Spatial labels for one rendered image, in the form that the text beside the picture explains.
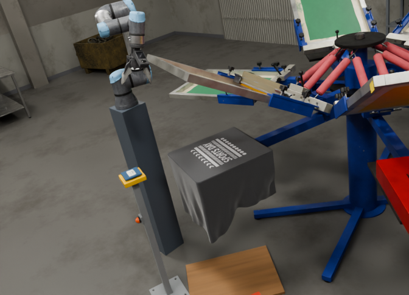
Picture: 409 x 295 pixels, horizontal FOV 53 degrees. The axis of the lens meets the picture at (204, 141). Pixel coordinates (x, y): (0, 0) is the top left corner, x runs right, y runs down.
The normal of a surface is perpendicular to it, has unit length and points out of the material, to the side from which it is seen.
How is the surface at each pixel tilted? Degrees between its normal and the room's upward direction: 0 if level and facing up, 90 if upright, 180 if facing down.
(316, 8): 32
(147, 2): 90
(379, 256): 0
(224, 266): 0
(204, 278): 0
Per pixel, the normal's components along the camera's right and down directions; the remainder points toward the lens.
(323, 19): -0.19, -0.50
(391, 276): -0.19, -0.88
